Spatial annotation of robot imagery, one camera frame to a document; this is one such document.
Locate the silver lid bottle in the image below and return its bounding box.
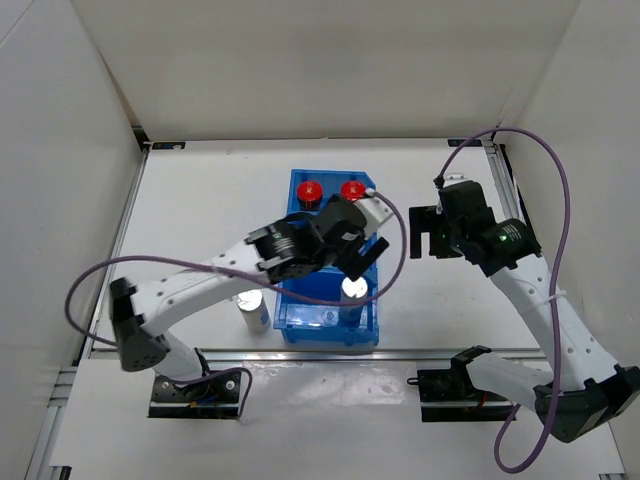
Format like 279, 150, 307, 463
339, 277, 368, 325
235, 290, 271, 334

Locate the red lid jar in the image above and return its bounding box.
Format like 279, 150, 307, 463
296, 180, 323, 211
340, 180, 367, 202

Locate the silver lid bottle front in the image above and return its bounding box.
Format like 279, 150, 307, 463
235, 290, 271, 334

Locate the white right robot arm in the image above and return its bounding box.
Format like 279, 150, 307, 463
409, 180, 639, 443

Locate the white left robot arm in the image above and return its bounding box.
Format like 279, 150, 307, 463
110, 190, 392, 400

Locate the blue bin front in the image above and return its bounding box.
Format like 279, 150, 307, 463
273, 267, 379, 347

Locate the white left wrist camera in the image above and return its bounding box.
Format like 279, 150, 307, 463
354, 197, 394, 239

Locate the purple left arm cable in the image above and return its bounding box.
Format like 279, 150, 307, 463
64, 189, 408, 419

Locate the aluminium frame rail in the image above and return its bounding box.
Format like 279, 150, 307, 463
483, 143, 571, 362

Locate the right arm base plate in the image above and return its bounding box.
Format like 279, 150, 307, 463
406, 369, 513, 423

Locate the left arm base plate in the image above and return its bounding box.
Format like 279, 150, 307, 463
148, 367, 253, 420

